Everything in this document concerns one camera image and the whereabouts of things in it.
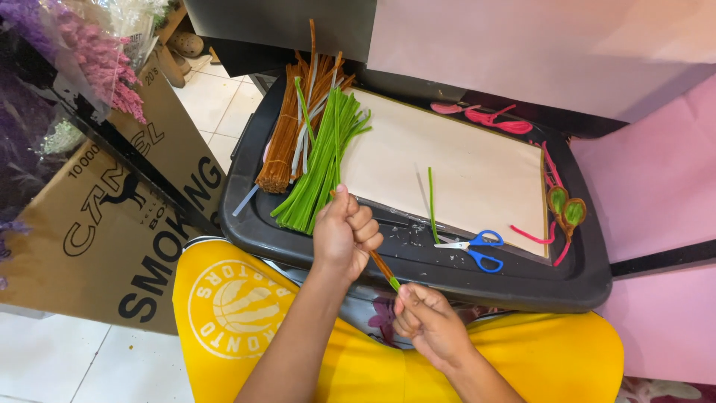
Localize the person's right hand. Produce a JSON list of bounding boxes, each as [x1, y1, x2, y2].
[[392, 282, 478, 374]]

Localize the person's left hand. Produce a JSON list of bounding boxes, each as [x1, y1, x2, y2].
[[312, 184, 385, 284]]

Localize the brown green-tipped pipe cleaner stem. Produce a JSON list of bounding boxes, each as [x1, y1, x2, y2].
[[329, 190, 402, 293]]

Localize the bundle of green pipe cleaners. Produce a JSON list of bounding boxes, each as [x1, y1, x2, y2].
[[270, 76, 373, 235]]

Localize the single grey pipe cleaner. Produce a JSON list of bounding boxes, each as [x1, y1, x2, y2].
[[232, 184, 261, 218]]

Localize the single green pipe cleaner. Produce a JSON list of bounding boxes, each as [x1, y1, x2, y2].
[[427, 167, 441, 245]]

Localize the black plastic bin lid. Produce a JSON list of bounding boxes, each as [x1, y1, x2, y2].
[[219, 72, 614, 314]]

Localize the bundle of grey pipe cleaners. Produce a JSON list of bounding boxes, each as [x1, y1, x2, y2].
[[290, 53, 346, 180]]

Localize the bundle of brown pipe cleaners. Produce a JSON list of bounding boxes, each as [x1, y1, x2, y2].
[[255, 18, 357, 194]]

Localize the yellow printed shorts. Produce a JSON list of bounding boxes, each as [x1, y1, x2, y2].
[[172, 236, 625, 403]]

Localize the curved pink pipe cleaner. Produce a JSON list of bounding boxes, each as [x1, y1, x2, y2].
[[509, 221, 558, 246]]

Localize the beige cardboard sheet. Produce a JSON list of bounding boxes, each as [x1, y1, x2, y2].
[[339, 87, 550, 259]]

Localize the pink pipe cleaner petal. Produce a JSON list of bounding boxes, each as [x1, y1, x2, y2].
[[430, 101, 482, 115]]

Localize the small green brown-edged leaf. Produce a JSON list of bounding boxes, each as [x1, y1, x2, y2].
[[546, 186, 569, 218]]

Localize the large green brown-edged leaf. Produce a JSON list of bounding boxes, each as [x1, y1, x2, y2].
[[561, 197, 587, 243]]

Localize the coiled pink pipe cleaner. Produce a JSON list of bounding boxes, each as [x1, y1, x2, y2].
[[464, 104, 534, 135]]

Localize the folded pink pipe cleaner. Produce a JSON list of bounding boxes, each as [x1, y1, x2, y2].
[[530, 140, 565, 191]]

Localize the brown printed cardboard box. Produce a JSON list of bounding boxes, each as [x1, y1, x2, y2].
[[0, 53, 227, 337]]

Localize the floral rug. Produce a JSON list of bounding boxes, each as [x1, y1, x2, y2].
[[614, 375, 716, 403]]

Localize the beige sandals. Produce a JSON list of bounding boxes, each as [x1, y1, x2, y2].
[[167, 30, 207, 75]]

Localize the pink paper sheet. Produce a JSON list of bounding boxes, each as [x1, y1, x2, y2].
[[569, 73, 716, 387]]

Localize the wooden furniture leg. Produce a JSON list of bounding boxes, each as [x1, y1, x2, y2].
[[152, 0, 189, 89]]

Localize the pale pink board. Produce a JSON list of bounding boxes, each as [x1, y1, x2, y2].
[[366, 0, 716, 123]]

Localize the pink dried flower bouquet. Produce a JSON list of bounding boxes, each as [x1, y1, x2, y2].
[[47, 0, 147, 125]]

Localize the purple dried flower bouquet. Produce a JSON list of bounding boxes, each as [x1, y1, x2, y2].
[[0, 0, 73, 292]]

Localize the blue-handled scissors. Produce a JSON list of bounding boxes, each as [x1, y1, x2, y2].
[[433, 229, 505, 274]]

